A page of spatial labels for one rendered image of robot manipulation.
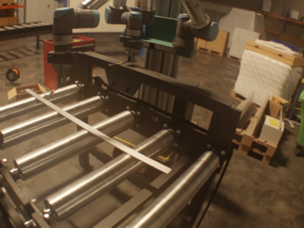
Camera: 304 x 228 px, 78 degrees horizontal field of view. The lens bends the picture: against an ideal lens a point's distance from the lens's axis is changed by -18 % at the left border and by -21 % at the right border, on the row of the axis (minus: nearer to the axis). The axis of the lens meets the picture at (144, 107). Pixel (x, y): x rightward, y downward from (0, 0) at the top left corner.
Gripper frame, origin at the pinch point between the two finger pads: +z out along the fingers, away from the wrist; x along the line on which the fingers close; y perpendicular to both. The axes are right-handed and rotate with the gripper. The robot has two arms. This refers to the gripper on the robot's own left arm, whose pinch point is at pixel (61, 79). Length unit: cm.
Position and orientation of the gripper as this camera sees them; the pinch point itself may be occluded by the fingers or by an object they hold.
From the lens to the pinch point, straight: 109.2
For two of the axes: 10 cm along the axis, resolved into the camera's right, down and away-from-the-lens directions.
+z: -1.1, 8.9, 4.4
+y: -0.2, 4.4, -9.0
